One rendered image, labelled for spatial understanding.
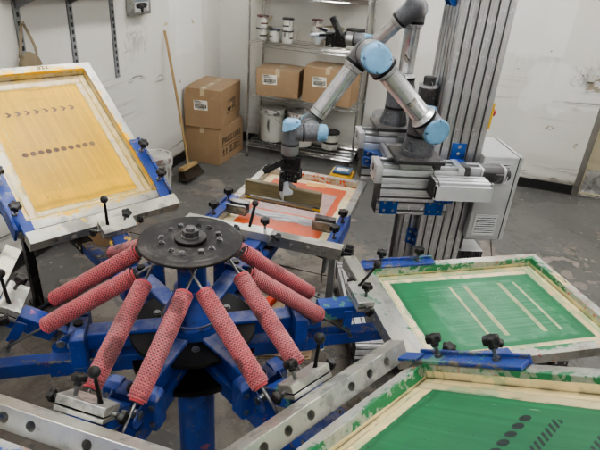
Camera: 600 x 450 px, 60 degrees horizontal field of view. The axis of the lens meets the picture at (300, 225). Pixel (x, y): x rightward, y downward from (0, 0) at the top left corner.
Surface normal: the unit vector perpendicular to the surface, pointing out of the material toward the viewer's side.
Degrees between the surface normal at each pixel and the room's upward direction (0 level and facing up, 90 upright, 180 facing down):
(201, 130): 89
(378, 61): 85
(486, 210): 90
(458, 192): 90
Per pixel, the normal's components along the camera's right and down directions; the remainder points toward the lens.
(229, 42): -0.29, 0.42
